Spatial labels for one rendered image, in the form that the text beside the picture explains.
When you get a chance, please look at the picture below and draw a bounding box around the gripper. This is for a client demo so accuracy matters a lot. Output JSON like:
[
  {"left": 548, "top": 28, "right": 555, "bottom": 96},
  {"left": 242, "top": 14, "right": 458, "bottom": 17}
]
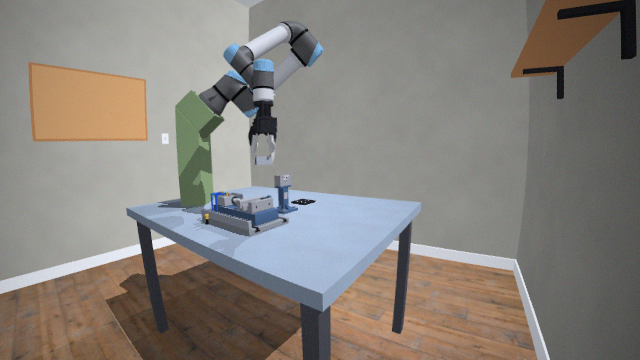
[{"left": 248, "top": 100, "right": 277, "bottom": 163}]

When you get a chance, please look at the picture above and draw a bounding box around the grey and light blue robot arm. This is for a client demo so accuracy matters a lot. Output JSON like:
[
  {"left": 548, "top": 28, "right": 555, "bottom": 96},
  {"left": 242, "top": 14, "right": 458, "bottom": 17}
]
[{"left": 199, "top": 21, "right": 323, "bottom": 118}]

